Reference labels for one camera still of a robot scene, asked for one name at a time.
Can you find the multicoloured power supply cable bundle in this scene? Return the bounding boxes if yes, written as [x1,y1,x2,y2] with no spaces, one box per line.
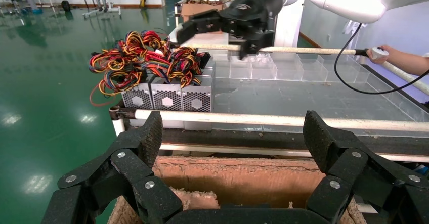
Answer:
[169,47,211,88]

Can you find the white handheld controller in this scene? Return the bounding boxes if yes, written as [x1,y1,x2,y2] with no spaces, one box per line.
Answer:
[372,47,390,61]

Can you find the operator bare forearm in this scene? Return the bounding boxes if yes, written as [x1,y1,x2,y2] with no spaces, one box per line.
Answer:
[385,47,429,77]

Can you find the clear acrylic divider tray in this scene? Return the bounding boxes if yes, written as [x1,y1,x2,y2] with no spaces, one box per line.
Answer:
[204,52,429,123]

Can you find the large tangled multicoloured cable mass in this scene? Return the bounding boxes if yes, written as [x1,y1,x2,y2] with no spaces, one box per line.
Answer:
[88,29,183,107]

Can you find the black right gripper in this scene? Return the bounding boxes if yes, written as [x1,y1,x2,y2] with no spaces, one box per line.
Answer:
[175,0,282,60]

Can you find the silver mesh power supply unit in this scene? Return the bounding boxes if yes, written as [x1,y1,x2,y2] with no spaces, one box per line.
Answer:
[120,81,154,127]
[181,60,216,131]
[150,81,183,129]

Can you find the short white tube post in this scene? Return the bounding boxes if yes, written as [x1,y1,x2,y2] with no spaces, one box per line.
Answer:
[112,118,126,137]

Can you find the operator bare hand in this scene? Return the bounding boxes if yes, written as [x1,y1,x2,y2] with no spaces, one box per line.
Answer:
[366,44,392,66]

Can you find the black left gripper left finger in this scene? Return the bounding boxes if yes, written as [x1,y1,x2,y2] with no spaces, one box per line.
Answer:
[41,110,184,224]

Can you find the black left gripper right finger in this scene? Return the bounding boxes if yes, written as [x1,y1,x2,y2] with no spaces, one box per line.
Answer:
[303,110,429,224]

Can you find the worn brown cardboard box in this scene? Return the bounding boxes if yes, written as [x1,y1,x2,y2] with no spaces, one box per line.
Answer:
[107,155,369,224]

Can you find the black table edge strip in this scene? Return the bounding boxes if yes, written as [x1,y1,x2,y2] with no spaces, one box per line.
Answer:
[160,128,429,156]

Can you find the white work table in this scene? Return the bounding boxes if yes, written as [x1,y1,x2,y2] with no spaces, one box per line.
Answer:
[169,0,242,47]

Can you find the brown cardboard carton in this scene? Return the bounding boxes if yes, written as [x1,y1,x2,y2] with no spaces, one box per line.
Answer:
[181,2,224,23]

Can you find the frayed cardboard divider insert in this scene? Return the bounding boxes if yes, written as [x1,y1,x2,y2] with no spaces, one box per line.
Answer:
[169,187,220,211]

